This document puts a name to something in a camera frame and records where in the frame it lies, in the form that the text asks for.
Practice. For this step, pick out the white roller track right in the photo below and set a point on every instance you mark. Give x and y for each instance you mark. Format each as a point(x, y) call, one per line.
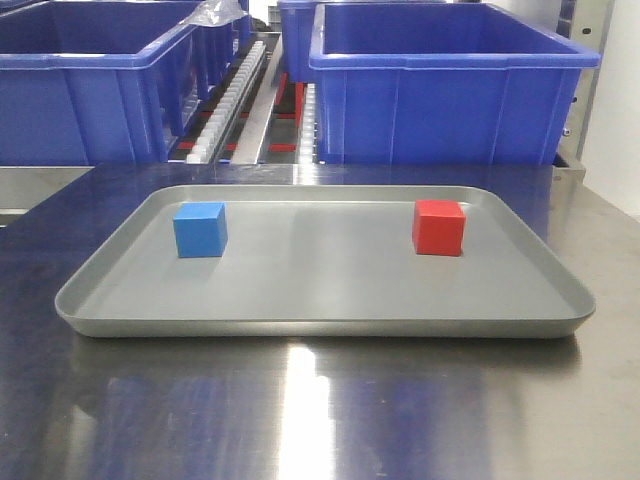
point(306, 147)

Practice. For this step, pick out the blue plastic bin left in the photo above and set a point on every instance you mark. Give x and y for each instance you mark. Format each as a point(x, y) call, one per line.
point(90, 82)

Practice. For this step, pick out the clear plastic sheet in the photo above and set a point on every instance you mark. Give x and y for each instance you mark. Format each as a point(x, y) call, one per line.
point(216, 13)

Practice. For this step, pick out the blue cube block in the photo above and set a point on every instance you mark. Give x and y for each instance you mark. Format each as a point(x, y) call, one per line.
point(200, 229)

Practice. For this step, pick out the blue plastic bin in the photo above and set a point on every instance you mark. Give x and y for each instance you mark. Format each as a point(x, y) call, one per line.
point(90, 82)
point(419, 83)

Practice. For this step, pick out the blue plastic bin right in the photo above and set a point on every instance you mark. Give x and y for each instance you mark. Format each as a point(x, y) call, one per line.
point(419, 83)

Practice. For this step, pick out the blue bin rear right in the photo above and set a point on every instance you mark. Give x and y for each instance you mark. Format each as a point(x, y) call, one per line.
point(297, 25)

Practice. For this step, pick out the grey metal tray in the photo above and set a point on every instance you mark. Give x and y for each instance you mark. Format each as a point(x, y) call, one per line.
point(324, 260)

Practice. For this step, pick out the white roller track left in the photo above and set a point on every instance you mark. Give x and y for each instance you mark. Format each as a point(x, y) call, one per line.
point(212, 139)

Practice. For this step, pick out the white roller track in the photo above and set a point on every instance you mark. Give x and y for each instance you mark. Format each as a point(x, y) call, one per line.
point(212, 139)
point(306, 147)

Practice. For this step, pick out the red cube block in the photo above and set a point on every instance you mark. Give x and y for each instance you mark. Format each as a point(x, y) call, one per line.
point(438, 227)

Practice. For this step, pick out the blue bin rear left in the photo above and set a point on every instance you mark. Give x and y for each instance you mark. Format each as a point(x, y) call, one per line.
point(222, 44)

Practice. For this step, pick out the metal shelf upright post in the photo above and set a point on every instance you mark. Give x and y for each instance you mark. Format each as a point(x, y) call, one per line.
point(587, 23)

